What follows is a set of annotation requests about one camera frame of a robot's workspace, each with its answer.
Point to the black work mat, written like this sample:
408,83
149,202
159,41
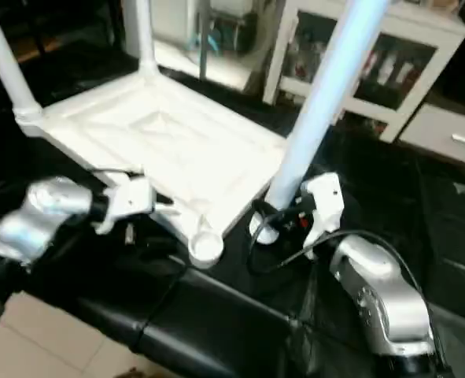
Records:
216,323

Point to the white drawer unit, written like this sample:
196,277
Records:
448,134

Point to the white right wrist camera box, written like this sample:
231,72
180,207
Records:
325,201

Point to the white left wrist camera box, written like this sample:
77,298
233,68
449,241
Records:
126,201

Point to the white plastic table leg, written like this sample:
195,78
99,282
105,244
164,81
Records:
334,71
8,63
142,35

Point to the white glass door cabinet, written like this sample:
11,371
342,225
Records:
405,71

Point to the white plastic table top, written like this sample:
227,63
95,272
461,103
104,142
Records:
161,134

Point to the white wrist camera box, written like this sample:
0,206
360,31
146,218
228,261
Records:
325,201
126,201

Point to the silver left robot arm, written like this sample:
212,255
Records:
35,216

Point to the light blue stand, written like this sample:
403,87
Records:
216,31

